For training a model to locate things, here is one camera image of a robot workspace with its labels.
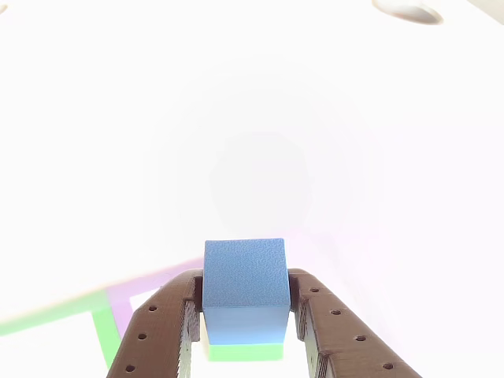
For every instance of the grey oval desk grommet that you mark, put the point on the grey oval desk grommet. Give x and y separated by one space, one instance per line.
409 12

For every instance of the green square frame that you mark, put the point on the green square frame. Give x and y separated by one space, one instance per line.
106 334

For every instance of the purple square frame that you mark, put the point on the purple square frame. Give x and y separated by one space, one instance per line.
122 303

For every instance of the small blue cube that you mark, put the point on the small blue cube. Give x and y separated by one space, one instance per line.
244 275

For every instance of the green cube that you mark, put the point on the green cube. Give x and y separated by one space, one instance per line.
244 352

